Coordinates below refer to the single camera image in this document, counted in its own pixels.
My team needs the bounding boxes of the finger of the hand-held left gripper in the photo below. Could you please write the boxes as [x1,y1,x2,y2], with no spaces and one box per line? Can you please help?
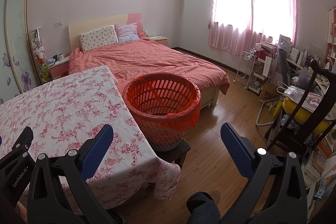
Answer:
[0,126,34,165]

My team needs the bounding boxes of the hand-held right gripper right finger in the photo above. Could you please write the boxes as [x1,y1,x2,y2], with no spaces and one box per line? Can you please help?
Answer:
[220,122,308,224]

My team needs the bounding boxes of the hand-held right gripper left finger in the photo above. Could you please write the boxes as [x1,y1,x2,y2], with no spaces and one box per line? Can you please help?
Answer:
[26,124,114,224]

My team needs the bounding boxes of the orange plastic basket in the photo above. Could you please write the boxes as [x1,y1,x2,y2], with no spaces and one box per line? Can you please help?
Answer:
[122,72,202,152]

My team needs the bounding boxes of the pink floral tablecloth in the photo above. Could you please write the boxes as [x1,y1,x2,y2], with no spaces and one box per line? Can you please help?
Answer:
[0,65,181,210]

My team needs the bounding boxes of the brown slipper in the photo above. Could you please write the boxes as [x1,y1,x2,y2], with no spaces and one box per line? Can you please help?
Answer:
[210,190,221,204]

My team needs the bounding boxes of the dark wooden chair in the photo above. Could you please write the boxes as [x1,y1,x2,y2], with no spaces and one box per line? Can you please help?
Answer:
[265,58,336,162]

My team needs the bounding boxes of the dark wooden stool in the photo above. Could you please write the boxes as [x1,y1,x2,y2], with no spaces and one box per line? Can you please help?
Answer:
[157,139,191,167]

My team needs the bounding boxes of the printed cardboard box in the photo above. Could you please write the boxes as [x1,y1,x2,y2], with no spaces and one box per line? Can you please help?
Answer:
[259,82,282,105]

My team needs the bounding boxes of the white storage trolley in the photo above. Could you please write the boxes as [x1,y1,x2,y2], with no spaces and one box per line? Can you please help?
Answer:
[249,64,265,95]

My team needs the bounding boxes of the person's right leg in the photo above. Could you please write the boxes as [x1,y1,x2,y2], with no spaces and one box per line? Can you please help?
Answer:
[186,193,221,224]

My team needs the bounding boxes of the yellow plastic tub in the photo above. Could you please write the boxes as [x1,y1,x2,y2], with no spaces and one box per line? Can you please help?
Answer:
[282,97,332,126]

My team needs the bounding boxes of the green yellow plush toy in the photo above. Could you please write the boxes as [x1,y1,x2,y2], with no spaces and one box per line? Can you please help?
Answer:
[39,60,52,83]

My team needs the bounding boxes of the pink nightstand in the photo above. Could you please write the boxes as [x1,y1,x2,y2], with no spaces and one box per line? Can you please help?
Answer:
[49,55,70,80]

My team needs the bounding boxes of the white paper bag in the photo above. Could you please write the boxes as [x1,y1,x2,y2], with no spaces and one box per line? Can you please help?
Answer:
[262,52,278,79]

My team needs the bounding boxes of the magazine with red print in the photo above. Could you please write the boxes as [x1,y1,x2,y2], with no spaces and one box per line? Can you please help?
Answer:
[302,93,322,110]

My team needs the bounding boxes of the sliding wardrobe with flower print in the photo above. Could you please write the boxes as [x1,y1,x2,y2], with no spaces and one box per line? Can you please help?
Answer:
[0,0,42,105]

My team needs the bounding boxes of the salmon duvet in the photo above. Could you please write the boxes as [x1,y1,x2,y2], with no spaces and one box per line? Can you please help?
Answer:
[68,36,231,95]

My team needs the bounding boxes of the cluttered desk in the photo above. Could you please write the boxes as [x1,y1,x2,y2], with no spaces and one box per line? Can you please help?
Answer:
[286,48,336,93]

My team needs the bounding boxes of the white floral pillow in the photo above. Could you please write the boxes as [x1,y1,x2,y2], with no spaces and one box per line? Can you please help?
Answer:
[79,25,119,52]

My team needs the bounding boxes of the pink striped pillow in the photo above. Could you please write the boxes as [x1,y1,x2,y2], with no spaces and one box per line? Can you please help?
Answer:
[115,22,140,43]

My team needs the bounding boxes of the beige nightstand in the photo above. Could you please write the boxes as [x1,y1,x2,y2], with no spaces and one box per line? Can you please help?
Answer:
[148,35,168,47]

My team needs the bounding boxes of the bed with beige headboard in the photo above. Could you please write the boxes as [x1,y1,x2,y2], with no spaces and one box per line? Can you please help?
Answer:
[68,13,231,108]

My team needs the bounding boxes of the white metal tube frame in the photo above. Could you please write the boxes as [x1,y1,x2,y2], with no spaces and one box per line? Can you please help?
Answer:
[256,97,276,127]

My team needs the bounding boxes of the white wire rack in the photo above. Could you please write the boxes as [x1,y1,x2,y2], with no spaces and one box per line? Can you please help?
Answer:
[234,51,256,88]

